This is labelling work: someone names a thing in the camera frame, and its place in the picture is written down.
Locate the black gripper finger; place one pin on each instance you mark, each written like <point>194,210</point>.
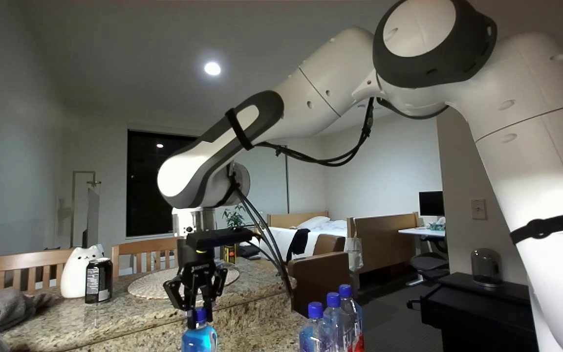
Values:
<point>214,284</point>
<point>180,292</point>

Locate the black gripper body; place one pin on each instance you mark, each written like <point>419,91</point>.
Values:
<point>200,259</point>

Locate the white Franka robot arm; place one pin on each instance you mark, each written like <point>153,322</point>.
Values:
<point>333,71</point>

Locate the black and white bag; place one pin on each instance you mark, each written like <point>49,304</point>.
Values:
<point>249,251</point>

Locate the wooden slatted chair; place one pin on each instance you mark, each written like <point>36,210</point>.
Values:
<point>14,263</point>
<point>145,247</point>

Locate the dark labelled drink carton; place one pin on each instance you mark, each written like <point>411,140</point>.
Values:
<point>98,280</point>

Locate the grey crumpled cloth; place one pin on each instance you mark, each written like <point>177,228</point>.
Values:
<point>1,310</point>

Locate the round ceiling light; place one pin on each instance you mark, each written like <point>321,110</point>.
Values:
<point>212,69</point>

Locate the dark office chair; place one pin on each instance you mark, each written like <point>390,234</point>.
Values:
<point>431,267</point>

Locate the white desk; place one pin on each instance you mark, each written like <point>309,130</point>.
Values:
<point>425,232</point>

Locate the black computer monitor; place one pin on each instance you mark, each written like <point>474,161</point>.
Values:
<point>431,204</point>

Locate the dark grey mesh panel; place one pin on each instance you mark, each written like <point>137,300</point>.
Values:
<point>478,314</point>

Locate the glass jar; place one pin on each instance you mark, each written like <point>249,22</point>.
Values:
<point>485,267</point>

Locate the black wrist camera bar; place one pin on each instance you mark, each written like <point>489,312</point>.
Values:
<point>223,237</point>

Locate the wooden bed frame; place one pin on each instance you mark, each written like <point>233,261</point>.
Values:
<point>380,241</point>

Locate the white wall switch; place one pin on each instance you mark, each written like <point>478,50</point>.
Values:
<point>480,210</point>

